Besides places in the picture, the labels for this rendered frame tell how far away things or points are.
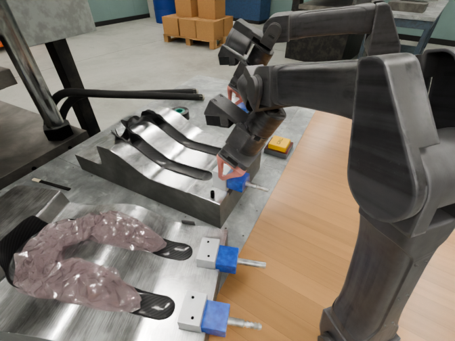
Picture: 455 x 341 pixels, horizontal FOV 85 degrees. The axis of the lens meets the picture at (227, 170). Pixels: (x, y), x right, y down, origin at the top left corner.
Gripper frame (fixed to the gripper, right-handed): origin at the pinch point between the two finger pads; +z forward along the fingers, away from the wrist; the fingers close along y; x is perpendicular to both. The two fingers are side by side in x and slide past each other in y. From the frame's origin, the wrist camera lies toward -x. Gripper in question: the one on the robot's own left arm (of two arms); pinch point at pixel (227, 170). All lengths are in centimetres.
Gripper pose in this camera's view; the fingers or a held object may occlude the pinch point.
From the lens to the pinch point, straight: 58.6
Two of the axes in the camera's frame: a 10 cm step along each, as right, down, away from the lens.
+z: -4.2, 5.7, 7.1
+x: 7.8, 6.2, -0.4
